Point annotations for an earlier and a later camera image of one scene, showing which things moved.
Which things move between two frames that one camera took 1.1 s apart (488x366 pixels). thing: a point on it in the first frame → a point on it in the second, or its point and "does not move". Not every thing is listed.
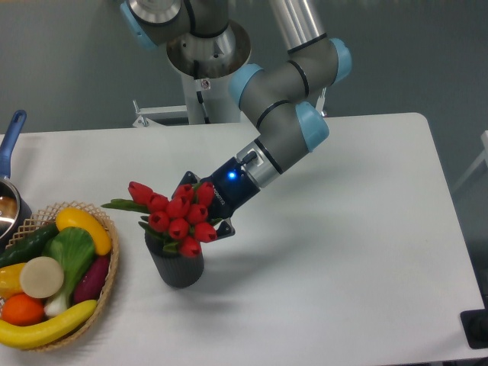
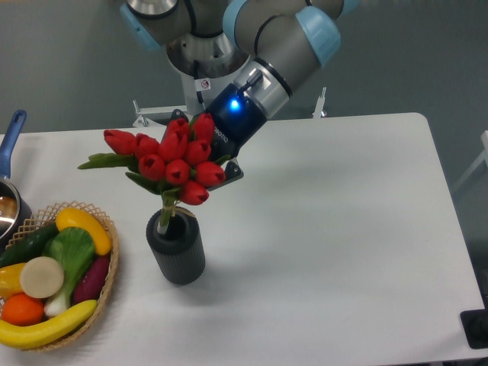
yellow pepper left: (10, 280) does not move
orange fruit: (22, 309) does not move
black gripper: (233, 187) → (235, 117)
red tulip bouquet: (181, 222) → (179, 164)
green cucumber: (28, 245) does not move
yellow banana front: (30, 335) does not move
